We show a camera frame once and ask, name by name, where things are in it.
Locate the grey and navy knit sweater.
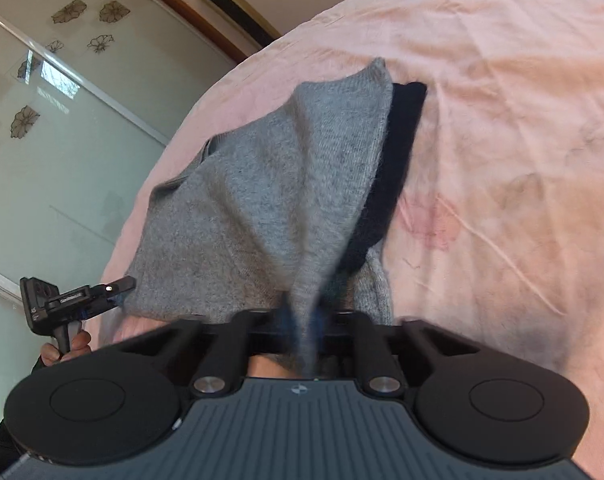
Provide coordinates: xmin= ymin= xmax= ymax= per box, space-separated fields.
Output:
xmin=124 ymin=58 xmax=427 ymax=376

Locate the person's left hand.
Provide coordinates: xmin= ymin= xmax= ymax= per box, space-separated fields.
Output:
xmin=40 ymin=329 xmax=94 ymax=366

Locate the pink bed sheet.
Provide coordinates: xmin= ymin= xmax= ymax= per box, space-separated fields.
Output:
xmin=103 ymin=0 xmax=604 ymax=479

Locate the frosted floral wardrobe door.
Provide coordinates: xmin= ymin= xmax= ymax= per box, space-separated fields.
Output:
xmin=0 ymin=14 xmax=232 ymax=418

